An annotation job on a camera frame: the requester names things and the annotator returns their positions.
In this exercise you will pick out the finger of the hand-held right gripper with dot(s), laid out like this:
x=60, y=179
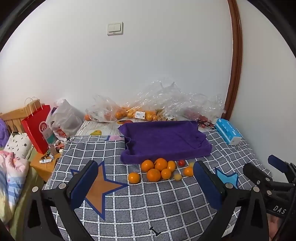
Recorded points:
x=256, y=172
x=277, y=162

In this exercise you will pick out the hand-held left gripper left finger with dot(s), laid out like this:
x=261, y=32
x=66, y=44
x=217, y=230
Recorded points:
x=84, y=183

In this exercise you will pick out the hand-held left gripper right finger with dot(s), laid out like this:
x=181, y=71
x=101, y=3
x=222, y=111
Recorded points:
x=205, y=183

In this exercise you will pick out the oval orange kumquat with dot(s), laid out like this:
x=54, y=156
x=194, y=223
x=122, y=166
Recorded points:
x=171, y=166
x=188, y=171

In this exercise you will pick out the yellowish longan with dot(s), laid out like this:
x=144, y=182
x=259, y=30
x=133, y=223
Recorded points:
x=191, y=164
x=177, y=177

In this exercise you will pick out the red cherry tomato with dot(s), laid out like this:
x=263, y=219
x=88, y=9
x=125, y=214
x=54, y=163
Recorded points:
x=181, y=163

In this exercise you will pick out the mandarin orange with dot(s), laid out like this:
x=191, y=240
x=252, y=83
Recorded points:
x=134, y=177
x=153, y=175
x=147, y=166
x=161, y=164
x=166, y=173

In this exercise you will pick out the purple towel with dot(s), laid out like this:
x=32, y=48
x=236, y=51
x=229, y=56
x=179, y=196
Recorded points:
x=161, y=139

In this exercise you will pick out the person's right hand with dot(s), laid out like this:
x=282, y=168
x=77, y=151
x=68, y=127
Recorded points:
x=275, y=226

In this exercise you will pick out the orange star sticker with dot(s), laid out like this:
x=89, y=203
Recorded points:
x=101, y=187

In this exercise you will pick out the blue star sticker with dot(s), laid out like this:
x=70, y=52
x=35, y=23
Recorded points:
x=229, y=178

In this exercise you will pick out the wooden nightstand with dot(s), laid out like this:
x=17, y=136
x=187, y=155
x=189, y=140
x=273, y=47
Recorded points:
x=45, y=168

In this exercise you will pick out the white tube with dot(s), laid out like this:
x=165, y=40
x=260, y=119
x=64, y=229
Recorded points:
x=45, y=160

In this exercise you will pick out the cluster of small bottles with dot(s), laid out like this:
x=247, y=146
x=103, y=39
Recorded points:
x=57, y=144

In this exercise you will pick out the blue tissue pack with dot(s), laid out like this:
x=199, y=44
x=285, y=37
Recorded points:
x=227, y=131

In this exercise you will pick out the black eyeglasses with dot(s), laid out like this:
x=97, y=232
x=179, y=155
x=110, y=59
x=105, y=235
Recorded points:
x=208, y=124

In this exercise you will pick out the printed newspaper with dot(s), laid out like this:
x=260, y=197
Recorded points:
x=101, y=127

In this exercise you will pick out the grey checked blanket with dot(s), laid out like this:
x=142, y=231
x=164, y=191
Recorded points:
x=150, y=204

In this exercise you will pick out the green bedsheet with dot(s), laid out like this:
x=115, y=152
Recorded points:
x=25, y=208

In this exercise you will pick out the grey white plastic bag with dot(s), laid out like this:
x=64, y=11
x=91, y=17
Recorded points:
x=67, y=118

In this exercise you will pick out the pile of bagged cherry tomatoes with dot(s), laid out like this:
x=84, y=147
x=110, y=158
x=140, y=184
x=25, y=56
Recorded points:
x=196, y=114

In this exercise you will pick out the red paper shopping bag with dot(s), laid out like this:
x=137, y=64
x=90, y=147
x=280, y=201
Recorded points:
x=34, y=129

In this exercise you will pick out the white pillow with black print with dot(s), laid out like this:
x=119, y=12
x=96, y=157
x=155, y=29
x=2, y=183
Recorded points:
x=18, y=144

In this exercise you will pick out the pile of bagged mandarin oranges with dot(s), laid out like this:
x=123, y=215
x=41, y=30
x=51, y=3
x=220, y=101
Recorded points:
x=120, y=114

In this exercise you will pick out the large crumpled clear plastic bag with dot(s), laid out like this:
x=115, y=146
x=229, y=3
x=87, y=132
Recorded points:
x=166, y=97

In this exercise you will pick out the purple plush cloth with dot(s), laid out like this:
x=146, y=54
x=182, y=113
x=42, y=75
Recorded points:
x=2, y=134

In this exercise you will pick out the wooden headboard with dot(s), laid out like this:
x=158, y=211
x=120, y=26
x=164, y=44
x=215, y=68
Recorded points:
x=11, y=118

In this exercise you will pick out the brown wooden door frame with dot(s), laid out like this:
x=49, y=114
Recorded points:
x=235, y=58

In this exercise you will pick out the white light switch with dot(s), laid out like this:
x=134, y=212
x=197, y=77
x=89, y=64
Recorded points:
x=115, y=28

